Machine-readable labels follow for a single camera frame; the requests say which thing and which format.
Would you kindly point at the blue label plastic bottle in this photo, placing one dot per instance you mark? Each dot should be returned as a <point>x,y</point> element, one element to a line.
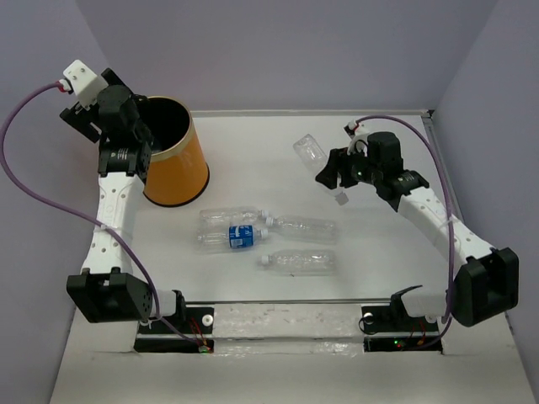
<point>230,239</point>

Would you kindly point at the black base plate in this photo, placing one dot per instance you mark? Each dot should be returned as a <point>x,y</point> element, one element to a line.
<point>383,333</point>
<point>192,334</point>

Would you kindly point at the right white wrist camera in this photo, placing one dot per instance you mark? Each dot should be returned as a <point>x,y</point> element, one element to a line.
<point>355,134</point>

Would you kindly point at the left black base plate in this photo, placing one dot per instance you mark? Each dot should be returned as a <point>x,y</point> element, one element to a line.
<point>192,334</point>

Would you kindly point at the white cardboard front panel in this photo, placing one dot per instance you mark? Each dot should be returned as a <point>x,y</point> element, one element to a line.
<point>476,365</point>

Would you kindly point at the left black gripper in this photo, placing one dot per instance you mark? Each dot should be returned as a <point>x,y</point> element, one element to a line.
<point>77,118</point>

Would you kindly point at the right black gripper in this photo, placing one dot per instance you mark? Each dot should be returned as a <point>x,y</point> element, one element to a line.
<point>338,162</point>

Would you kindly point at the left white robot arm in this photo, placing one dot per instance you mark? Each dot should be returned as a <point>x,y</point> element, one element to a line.
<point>106,290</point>

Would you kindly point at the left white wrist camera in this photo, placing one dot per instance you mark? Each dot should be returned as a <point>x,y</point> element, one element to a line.
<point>79,79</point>

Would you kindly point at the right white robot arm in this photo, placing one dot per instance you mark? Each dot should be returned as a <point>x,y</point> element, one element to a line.
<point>485,279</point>

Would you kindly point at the orange cylindrical bin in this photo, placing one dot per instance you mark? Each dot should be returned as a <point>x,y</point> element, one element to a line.
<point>178,172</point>

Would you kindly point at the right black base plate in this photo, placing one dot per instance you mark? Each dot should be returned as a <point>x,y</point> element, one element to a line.
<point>383,333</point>

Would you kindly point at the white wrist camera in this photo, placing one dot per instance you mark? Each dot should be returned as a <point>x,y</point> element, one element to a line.
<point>355,134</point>
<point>79,79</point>

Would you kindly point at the clear bottle front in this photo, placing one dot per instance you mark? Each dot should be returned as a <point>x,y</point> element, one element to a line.
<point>297,263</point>

